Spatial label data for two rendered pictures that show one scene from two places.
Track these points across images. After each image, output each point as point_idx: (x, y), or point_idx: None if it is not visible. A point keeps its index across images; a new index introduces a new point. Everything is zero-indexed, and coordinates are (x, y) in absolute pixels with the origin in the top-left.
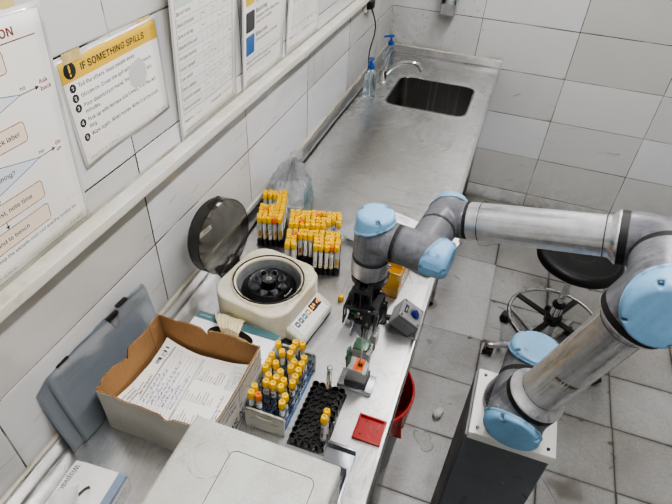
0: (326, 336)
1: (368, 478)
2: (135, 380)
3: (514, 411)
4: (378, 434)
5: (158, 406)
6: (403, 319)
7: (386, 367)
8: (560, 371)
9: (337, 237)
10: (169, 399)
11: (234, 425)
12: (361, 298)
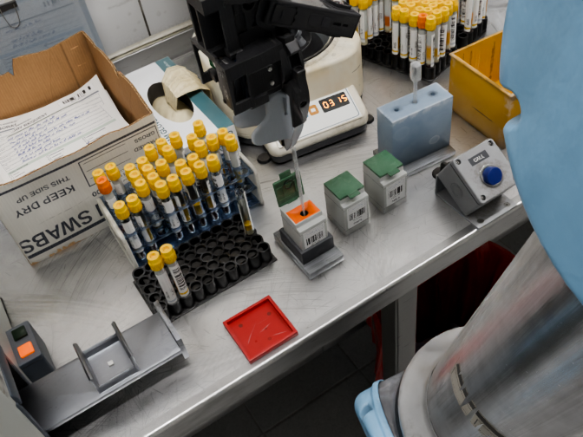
0: (327, 162)
1: (190, 400)
2: (26, 114)
3: (394, 416)
4: (267, 343)
5: (16, 153)
6: (457, 174)
7: (381, 249)
8: (465, 349)
9: (445, 4)
10: (34, 150)
11: (80, 220)
12: (199, 20)
